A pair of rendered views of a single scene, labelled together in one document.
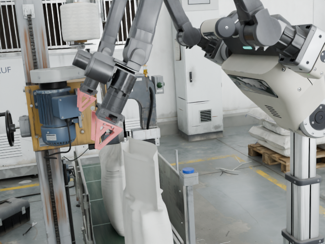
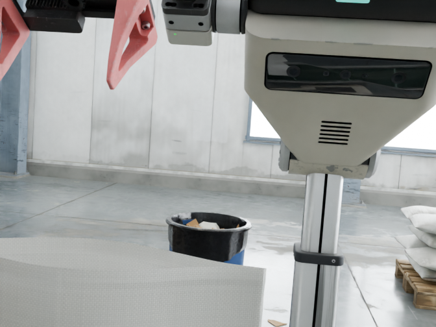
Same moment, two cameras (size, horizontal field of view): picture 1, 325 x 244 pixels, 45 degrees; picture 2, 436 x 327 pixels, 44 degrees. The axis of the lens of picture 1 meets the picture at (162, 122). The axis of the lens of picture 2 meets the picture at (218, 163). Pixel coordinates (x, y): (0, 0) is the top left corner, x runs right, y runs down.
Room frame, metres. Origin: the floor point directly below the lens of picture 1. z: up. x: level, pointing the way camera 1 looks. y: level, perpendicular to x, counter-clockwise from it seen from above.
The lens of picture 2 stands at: (1.29, 0.69, 1.24)
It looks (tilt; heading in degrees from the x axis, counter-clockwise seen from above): 5 degrees down; 291
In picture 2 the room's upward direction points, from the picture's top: 4 degrees clockwise
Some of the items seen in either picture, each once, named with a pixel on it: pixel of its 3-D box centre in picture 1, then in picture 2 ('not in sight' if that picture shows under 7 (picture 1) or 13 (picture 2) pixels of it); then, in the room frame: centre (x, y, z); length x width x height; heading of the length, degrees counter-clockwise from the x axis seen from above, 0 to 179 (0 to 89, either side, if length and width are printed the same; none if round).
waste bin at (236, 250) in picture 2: not in sight; (205, 276); (2.36, -2.08, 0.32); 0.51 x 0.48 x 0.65; 105
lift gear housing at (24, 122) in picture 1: (24, 126); not in sight; (1.92, 0.68, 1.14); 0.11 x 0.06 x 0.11; 15
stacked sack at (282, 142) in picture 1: (298, 137); not in sight; (4.32, -1.52, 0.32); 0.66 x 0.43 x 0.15; 107
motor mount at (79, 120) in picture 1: (74, 105); not in sight; (1.83, 0.41, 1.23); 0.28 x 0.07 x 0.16; 15
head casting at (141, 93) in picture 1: (126, 98); not in sight; (2.10, 0.18, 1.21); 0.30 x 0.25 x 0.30; 15
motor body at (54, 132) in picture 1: (56, 115); not in sight; (1.74, 0.47, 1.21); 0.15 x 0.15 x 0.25
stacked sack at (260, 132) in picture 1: (278, 130); not in sight; (4.70, -1.42, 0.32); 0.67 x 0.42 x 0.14; 109
